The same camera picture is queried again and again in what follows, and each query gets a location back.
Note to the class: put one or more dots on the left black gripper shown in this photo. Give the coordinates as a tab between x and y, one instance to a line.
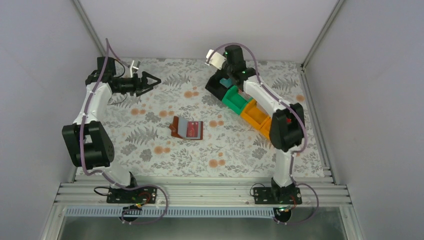
143	82

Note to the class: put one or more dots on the brown leather card holder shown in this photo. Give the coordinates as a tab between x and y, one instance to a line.
178	128

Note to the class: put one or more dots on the red credit card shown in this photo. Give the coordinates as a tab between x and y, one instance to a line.
194	130

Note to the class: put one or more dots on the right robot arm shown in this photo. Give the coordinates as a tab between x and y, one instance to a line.
287	123

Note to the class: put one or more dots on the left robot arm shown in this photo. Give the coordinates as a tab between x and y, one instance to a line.
88	143

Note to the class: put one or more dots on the teal item in black bin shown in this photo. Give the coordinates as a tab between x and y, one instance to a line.
227	83

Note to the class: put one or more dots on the black storage bin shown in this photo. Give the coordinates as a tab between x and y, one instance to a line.
214	87

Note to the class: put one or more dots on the green storage bin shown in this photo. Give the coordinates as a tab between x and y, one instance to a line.
236	100

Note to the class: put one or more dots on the orange storage bin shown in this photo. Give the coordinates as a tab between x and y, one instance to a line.
255	117

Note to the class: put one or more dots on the floral table mat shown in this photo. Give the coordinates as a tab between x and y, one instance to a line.
139	128

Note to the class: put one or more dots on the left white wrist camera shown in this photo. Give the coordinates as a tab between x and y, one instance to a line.
134	67

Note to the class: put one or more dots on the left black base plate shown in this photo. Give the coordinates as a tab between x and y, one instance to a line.
144	195

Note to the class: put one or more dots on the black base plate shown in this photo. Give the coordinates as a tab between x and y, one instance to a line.
266	196
144	195

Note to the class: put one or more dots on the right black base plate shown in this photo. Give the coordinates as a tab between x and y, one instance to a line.
266	196

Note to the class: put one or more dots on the aluminium rail frame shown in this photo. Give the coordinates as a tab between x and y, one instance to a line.
196	197

